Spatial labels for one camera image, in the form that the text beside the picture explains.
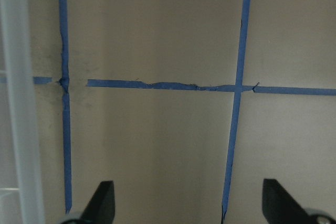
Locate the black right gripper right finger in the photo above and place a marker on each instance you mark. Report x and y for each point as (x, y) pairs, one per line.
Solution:
(280, 207)

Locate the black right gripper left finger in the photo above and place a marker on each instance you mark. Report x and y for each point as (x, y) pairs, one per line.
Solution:
(100, 208)

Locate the clear plastic storage box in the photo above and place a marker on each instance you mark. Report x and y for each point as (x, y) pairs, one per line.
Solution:
(22, 107)

